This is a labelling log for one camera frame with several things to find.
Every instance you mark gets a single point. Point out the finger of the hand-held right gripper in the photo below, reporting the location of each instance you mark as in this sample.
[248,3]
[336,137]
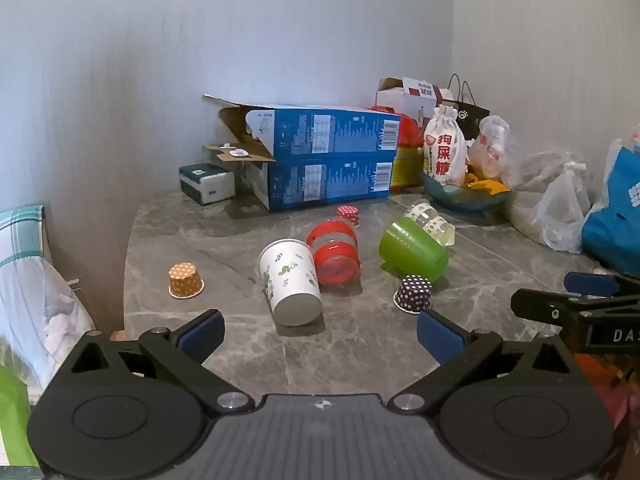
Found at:
[590,284]
[542,304]

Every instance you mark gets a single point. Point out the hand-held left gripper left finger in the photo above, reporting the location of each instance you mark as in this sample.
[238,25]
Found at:
[202,336]

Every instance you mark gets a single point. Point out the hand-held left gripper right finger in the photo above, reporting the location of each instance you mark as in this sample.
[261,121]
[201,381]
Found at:
[442,336]

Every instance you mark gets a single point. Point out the white paper cup green print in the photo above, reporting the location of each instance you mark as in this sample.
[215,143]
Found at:
[290,280]

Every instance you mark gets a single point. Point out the green plastic cup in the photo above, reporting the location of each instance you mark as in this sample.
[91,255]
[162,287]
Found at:
[412,249]

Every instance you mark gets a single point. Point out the red plastic cup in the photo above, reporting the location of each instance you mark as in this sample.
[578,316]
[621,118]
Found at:
[334,256]

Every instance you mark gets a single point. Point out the dark polka-dot cupcake liner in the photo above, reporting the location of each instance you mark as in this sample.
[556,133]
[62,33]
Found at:
[414,294]

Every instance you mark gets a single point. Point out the orange polka-dot cupcake liner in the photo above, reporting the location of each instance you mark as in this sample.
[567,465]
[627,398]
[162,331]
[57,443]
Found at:
[186,281]

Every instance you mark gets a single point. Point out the blue shopping bag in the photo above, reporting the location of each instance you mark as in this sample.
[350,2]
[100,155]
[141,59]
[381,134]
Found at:
[617,225]

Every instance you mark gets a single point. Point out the clear plastic bag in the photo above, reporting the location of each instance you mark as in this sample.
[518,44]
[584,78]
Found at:
[562,210]

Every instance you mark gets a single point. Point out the orange snack packet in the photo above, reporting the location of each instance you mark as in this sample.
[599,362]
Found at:
[492,186]

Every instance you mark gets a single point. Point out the blue bowl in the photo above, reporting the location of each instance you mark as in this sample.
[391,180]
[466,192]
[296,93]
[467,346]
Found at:
[462,197]

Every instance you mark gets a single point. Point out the green white tissue pack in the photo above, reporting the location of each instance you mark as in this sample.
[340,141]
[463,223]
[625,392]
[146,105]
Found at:
[206,184]

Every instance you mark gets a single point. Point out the red polka-dot cupcake liner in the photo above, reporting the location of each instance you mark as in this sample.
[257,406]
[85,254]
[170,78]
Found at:
[348,215]

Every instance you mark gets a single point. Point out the plastic bag red print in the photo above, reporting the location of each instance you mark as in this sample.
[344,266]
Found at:
[492,147]

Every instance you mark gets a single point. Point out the red yellow package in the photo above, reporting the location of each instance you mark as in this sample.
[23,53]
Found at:
[407,162]

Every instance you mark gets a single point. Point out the plaid cloth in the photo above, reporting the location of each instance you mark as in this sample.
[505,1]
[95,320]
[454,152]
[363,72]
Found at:
[25,285]

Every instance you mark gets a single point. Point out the blue cardboard box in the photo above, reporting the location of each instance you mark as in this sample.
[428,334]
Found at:
[325,130]
[325,182]

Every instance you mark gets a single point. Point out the green bag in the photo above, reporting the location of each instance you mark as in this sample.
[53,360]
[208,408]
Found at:
[14,410]

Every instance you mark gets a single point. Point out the black paper bag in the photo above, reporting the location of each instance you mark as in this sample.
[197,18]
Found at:
[470,110]

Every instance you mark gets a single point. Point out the white red carton box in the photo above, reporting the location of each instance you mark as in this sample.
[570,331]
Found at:
[407,96]

